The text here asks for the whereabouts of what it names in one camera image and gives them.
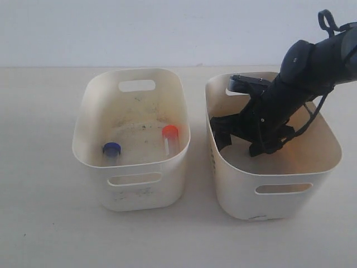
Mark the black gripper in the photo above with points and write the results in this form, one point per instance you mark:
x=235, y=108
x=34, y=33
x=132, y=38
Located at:
x=263, y=121

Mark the white plastic bin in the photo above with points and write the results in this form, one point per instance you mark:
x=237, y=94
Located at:
x=273, y=185
x=131, y=107

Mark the orange-capped tube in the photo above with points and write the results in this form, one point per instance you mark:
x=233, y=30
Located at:
x=170, y=137

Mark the blue-capped tube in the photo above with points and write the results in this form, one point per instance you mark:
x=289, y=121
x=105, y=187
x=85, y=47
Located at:
x=111, y=153

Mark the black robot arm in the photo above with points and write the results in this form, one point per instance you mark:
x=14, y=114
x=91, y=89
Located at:
x=307, y=71

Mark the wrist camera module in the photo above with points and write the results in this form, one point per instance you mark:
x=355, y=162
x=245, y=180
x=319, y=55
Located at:
x=247, y=85

